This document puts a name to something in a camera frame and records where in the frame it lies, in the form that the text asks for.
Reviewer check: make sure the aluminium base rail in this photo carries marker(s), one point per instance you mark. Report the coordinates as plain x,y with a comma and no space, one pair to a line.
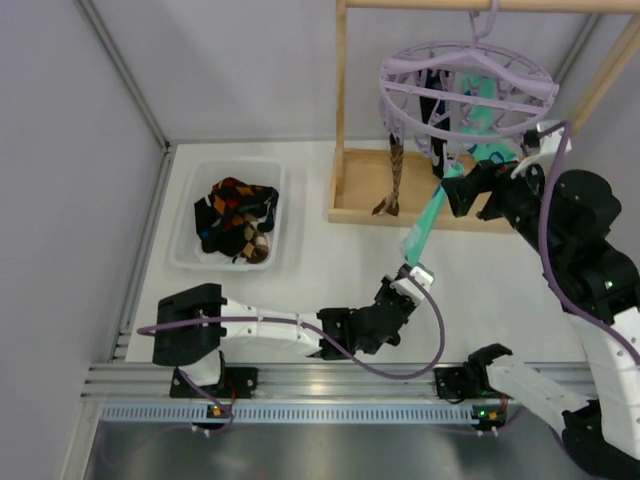
309,382

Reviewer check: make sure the mint green sock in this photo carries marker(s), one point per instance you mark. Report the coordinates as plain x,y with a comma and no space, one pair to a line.
480,119
414,243

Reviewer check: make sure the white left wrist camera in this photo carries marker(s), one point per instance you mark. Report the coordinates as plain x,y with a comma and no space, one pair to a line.
413,282

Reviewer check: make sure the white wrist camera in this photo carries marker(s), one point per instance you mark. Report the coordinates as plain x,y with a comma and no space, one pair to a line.
413,282
552,142

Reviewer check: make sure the brown beige checkered sock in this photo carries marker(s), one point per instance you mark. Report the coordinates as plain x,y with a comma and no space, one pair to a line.
254,246

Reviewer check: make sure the black blue sport sock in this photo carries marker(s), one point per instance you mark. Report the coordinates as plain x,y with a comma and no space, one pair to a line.
221,216

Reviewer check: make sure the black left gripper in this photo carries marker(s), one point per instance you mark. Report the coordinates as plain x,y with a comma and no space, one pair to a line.
398,293

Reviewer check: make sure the brown striped sock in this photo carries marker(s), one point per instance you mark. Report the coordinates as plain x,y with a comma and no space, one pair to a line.
389,205

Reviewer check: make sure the black blue sock right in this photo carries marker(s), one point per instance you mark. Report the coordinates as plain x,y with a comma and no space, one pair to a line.
432,108

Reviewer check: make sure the red yellow black argyle sock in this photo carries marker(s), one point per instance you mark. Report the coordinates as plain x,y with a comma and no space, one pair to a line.
234,197

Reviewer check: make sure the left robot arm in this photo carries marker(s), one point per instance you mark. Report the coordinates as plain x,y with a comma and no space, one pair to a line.
193,325

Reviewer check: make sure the grey slotted cable duct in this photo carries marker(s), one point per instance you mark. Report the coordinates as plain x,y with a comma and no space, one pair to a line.
445,414

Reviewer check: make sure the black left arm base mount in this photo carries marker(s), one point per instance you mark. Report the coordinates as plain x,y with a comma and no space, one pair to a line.
236,383

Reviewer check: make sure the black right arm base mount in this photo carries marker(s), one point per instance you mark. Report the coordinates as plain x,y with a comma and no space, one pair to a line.
459,383

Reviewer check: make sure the aluminium frame post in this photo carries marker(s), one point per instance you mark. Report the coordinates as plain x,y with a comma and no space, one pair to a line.
106,40

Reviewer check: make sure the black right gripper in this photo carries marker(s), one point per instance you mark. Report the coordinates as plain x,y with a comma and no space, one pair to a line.
482,181

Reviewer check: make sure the white plastic laundry basket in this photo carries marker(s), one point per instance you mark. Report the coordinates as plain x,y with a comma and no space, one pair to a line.
185,250

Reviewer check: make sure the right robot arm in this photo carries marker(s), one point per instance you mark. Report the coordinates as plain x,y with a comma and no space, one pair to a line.
600,435

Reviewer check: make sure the purple round clip hanger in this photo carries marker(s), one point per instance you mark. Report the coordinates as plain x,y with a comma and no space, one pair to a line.
525,90

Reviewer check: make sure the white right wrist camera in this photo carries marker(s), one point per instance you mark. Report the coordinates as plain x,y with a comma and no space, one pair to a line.
552,142

